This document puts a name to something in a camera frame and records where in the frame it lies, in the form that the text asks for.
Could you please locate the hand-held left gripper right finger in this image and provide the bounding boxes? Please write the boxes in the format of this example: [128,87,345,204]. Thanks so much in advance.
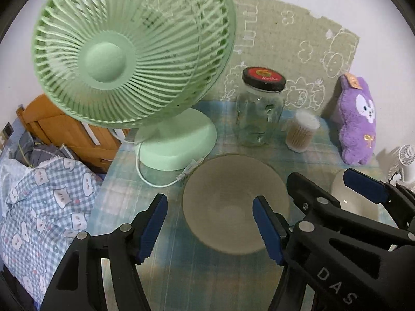
[253,196,316,311]

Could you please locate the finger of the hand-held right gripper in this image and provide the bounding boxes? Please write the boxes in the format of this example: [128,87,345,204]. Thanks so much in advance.
[287,172,342,223]
[343,168,415,221]

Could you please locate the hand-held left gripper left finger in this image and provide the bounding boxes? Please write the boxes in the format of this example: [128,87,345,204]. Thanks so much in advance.
[40,193,168,311]

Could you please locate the green floral ceramic bowl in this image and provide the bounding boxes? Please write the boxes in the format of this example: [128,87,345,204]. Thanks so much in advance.
[330,168,394,225]
[182,154,291,256]

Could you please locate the white clip fan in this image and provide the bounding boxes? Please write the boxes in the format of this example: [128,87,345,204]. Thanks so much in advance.
[378,145,415,195]

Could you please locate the purple plush toy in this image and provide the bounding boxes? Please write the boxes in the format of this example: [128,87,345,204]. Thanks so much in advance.
[331,74,378,165]

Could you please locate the cotton swab container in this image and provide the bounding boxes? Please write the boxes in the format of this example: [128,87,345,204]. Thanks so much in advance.
[285,109,321,153]

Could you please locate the glass jar dark lid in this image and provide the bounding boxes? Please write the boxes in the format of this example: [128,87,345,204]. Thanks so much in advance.
[236,66,286,147]

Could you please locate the blue checked printed blanket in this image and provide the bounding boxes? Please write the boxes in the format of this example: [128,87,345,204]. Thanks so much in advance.
[0,155,104,305]

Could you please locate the grey checked cloth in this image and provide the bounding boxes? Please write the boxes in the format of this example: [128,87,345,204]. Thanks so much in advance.
[13,130,78,167]

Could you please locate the wooden bed headboard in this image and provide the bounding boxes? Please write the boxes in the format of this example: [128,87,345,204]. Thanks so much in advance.
[16,93,130,173]

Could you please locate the green desk fan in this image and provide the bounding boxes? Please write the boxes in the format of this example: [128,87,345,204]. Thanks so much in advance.
[31,0,237,171]

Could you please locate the white fan cable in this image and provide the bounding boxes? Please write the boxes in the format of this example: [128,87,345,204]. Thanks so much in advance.
[134,143,205,188]

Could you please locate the green printed wall mat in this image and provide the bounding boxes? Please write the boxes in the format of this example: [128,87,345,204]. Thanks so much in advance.
[207,0,361,117]

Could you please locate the wall socket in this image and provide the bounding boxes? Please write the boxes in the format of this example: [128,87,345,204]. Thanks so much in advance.
[0,121,15,150]

